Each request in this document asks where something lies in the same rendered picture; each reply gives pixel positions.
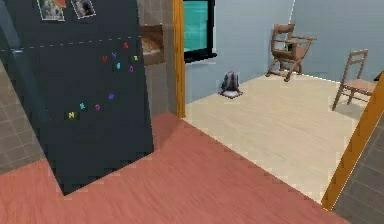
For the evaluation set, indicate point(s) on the grey backpack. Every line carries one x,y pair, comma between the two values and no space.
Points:
230,83

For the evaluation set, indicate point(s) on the black framed window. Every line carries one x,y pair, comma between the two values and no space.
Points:
196,26

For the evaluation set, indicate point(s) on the black fridge with magnets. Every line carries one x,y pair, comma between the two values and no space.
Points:
83,83

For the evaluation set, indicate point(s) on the brown wooden armchair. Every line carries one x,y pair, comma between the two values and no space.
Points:
288,50

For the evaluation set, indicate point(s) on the grey photo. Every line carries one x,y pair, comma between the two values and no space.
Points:
83,8

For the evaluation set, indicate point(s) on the brown wooden chair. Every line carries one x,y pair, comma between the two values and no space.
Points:
355,80

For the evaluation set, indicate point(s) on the photo with red patch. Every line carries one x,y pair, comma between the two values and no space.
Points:
51,9

